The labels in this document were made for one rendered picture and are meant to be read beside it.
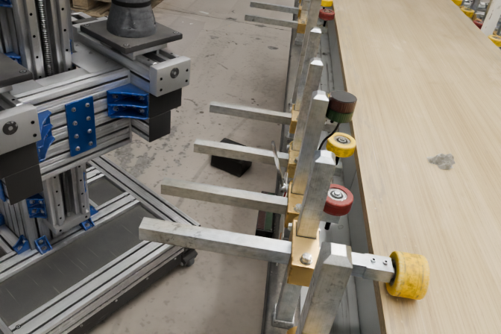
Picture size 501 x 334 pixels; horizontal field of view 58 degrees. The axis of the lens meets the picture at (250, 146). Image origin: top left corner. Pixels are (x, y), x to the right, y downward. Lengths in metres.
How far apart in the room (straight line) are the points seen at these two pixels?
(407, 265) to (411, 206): 0.30
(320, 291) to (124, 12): 1.06
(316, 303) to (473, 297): 0.46
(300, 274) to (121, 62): 0.91
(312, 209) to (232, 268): 1.29
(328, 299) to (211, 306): 1.38
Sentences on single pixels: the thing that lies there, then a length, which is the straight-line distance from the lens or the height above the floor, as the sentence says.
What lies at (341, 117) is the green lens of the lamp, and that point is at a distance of 0.98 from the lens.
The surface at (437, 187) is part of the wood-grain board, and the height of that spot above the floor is 0.90.
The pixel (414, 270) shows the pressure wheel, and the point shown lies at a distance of 0.87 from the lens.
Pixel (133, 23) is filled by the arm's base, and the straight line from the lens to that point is 1.43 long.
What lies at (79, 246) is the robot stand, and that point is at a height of 0.21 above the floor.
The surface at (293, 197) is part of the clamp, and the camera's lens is 1.10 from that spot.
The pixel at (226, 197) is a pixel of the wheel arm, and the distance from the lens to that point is 1.09.
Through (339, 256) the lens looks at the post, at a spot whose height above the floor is 1.18.
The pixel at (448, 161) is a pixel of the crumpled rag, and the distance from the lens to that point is 1.34.
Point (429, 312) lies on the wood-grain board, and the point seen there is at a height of 0.90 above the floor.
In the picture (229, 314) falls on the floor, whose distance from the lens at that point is 1.93.
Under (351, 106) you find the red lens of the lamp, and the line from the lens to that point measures 0.98.
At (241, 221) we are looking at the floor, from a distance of 2.29.
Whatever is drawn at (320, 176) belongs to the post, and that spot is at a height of 1.11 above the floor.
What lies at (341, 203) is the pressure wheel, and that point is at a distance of 1.06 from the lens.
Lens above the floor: 1.55
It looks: 33 degrees down
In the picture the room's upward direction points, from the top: 8 degrees clockwise
